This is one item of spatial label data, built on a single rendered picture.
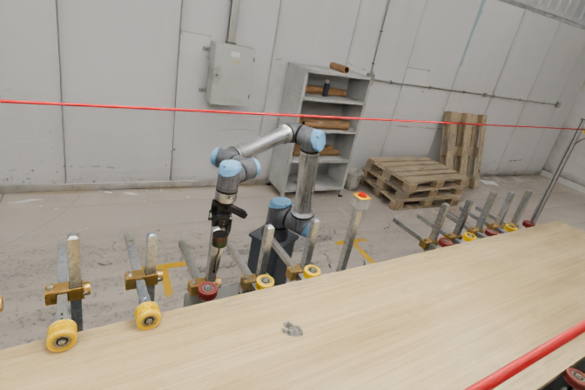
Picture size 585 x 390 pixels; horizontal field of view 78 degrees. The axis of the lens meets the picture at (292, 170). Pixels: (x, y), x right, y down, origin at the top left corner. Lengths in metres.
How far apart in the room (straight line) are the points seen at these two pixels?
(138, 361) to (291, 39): 3.58
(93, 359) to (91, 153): 2.95
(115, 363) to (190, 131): 3.07
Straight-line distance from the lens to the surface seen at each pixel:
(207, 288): 1.58
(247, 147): 1.75
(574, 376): 1.95
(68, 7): 3.83
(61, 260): 1.68
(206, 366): 1.35
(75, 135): 4.06
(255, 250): 2.54
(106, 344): 1.42
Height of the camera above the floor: 1.95
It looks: 22 degrees down
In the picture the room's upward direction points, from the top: 11 degrees clockwise
